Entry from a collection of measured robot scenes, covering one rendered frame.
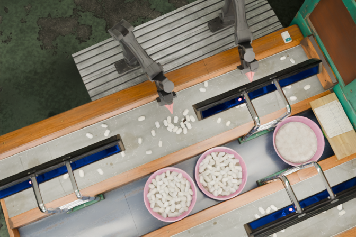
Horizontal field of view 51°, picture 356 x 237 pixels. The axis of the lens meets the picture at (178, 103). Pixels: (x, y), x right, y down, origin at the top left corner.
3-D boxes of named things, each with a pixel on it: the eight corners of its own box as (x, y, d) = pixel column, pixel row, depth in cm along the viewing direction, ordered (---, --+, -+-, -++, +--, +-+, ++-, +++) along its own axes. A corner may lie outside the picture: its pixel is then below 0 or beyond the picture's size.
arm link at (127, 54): (141, 60, 207) (127, 26, 178) (132, 67, 206) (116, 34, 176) (134, 53, 210) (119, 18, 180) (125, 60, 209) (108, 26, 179)
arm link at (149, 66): (165, 70, 182) (126, 17, 172) (150, 81, 180) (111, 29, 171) (158, 68, 193) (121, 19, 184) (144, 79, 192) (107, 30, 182)
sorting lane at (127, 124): (-5, 163, 197) (-7, 162, 195) (304, 44, 215) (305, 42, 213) (10, 218, 190) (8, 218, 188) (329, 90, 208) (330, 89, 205)
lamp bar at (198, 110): (191, 106, 172) (192, 101, 165) (312, 58, 178) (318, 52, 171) (198, 121, 170) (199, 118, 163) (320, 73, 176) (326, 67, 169)
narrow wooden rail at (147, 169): (16, 218, 196) (7, 218, 185) (324, 93, 214) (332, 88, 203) (19, 228, 195) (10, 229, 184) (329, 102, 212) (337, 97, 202)
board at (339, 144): (308, 102, 201) (309, 102, 200) (333, 92, 203) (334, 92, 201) (337, 160, 193) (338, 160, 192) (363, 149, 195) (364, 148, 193)
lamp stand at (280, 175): (255, 181, 199) (277, 174, 156) (289, 166, 201) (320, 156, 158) (271, 215, 195) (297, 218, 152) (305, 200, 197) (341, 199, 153)
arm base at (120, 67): (149, 55, 210) (144, 45, 211) (116, 70, 207) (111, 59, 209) (150, 60, 217) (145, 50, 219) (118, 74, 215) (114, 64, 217)
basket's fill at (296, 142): (266, 131, 205) (268, 130, 200) (302, 117, 207) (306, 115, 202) (284, 170, 200) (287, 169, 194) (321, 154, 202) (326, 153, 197)
